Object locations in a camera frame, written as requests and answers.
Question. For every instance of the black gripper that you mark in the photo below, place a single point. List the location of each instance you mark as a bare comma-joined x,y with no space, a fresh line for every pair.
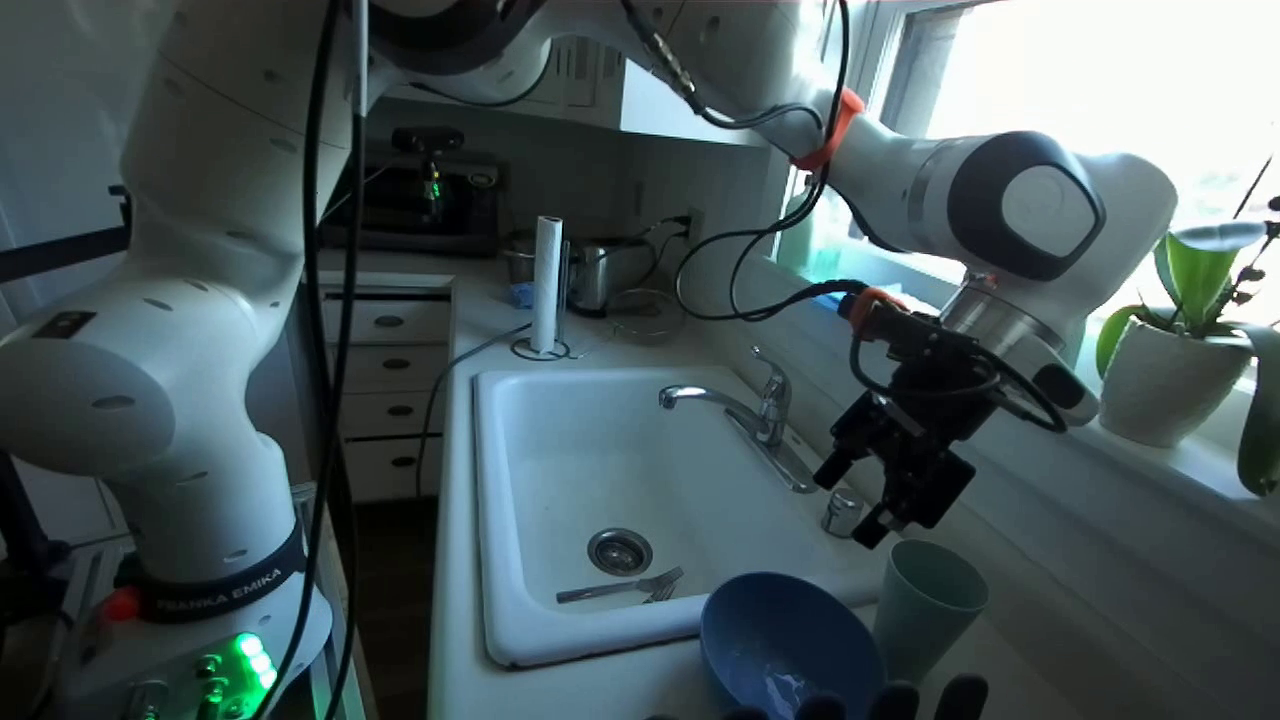
939,395

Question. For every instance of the light teal plastic cup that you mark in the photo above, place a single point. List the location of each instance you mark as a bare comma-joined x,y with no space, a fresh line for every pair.
924,606

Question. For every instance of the blue plastic bowl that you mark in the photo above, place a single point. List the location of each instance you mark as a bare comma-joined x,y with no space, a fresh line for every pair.
784,647

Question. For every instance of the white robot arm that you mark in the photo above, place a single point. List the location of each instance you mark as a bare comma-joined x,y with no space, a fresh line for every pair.
235,151

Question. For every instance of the chrome sink faucet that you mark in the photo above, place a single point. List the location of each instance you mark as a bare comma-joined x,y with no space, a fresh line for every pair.
763,424

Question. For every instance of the utensil in sink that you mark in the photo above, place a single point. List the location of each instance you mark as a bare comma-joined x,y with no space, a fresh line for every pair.
649,585

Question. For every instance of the white kitchen sink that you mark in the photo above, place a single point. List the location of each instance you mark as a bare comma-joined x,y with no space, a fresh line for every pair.
584,479

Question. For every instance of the white potted plant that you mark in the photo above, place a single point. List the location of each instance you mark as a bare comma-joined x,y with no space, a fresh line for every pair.
1168,365

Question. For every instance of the metal canister on counter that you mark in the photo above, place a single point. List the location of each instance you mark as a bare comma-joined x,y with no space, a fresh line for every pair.
590,282

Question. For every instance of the white drawer cabinet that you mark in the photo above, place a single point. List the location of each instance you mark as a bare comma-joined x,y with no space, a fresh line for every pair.
392,340

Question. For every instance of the white upper cabinet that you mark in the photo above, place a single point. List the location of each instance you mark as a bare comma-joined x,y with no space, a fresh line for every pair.
576,82

